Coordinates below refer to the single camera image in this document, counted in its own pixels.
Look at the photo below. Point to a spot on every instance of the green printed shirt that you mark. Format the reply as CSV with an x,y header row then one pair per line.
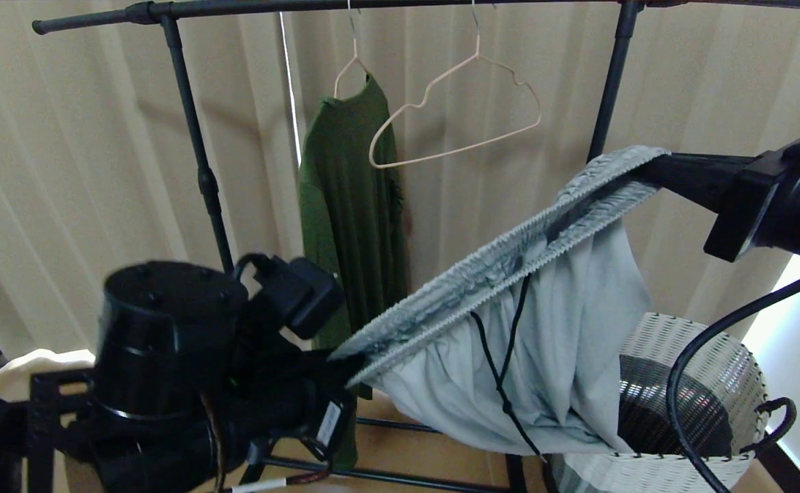
x,y
352,205

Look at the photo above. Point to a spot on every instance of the black clothes rack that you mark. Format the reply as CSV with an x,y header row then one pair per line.
x,y
187,103

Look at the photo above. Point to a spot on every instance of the beige curtain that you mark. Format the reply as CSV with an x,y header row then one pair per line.
x,y
64,171

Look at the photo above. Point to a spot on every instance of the white laundry basket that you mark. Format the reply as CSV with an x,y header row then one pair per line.
x,y
714,356

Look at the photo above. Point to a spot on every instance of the pale grey garment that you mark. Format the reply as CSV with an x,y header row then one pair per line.
x,y
564,329

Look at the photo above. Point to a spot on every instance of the pink clothes hanger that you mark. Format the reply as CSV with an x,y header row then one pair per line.
x,y
477,41
354,48

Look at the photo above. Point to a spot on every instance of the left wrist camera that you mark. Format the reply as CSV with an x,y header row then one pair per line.
x,y
304,294

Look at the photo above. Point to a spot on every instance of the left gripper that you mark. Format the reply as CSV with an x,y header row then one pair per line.
x,y
283,418

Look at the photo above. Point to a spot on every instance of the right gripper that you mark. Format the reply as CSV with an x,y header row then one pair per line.
x,y
790,198

